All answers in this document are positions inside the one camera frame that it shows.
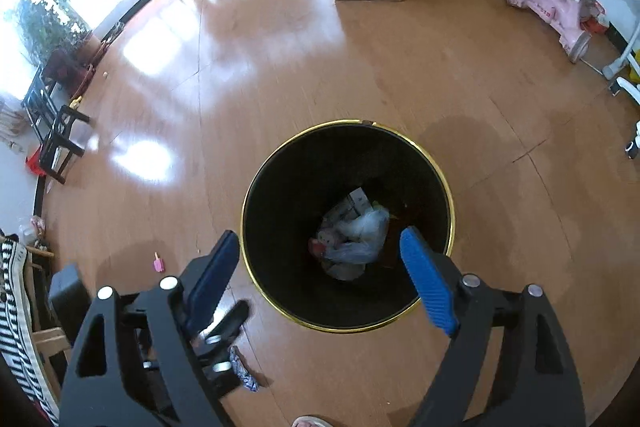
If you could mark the potted green plant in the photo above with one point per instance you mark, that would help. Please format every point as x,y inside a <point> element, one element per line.
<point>45,22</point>

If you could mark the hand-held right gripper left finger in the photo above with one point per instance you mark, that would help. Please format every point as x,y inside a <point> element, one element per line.
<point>210,287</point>

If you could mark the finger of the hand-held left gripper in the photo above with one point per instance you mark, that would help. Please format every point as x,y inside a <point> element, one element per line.
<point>232,319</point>
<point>220,374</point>

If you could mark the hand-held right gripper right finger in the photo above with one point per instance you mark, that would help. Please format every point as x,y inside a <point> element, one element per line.
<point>430,282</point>

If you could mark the black white striped cloth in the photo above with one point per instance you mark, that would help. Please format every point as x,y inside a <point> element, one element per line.
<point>17,337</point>

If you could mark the person's right foot in slipper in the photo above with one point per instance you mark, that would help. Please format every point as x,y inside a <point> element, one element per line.
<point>312,422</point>

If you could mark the white plastic bag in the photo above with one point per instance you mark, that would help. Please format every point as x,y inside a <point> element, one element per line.
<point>360,232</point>

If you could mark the red plastic bag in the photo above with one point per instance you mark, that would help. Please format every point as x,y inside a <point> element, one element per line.
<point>34,162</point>

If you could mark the silver foil wrapper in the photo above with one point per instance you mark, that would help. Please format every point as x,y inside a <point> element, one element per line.
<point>245,372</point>

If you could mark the white metal frame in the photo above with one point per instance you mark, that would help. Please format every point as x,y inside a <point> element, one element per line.
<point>620,67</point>

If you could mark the clear plastic bag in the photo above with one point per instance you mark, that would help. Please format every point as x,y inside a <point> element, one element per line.
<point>34,229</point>

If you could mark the pink popsicle toy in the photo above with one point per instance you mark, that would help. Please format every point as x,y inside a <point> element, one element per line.
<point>159,265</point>

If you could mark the pink printed wrapper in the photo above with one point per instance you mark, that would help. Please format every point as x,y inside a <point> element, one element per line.
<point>325,243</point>

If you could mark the gold patterned waste bin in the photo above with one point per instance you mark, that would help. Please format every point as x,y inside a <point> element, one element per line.
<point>300,187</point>

